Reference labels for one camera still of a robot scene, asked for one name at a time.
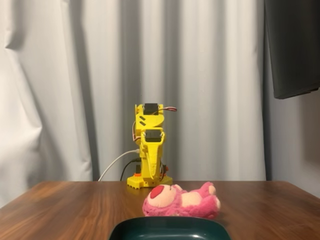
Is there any white cable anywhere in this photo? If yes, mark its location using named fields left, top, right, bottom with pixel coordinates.
left=97, top=148, right=141, bottom=182

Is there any dark green square bin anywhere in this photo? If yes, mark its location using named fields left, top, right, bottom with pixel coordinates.
left=107, top=216, right=232, bottom=240

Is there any long red white servo wire loop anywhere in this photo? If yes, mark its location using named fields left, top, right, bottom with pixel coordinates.
left=156, top=105, right=178, bottom=114

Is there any yellow robot base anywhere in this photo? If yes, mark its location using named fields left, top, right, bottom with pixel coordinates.
left=126, top=174, right=174, bottom=191

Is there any white grey curtain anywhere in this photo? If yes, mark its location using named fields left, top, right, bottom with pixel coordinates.
left=0, top=0, right=320, bottom=208

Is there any short red white servo wire loop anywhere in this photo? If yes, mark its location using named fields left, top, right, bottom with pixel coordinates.
left=131, top=119, right=141, bottom=145

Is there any yellow fixed gripper finger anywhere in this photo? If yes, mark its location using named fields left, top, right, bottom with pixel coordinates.
left=140, top=146, right=152, bottom=181

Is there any yellow gripper body black servo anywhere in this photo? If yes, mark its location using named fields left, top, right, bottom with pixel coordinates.
left=142, top=127, right=164, bottom=144

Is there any yellow hinged gripper finger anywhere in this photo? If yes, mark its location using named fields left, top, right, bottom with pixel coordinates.
left=140, top=132, right=166, bottom=181

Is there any black cable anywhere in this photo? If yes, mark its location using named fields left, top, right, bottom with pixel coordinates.
left=119, top=157, right=141, bottom=182

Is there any pink strawberry bear plush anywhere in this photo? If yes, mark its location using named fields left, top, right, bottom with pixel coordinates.
left=142, top=181, right=222, bottom=220

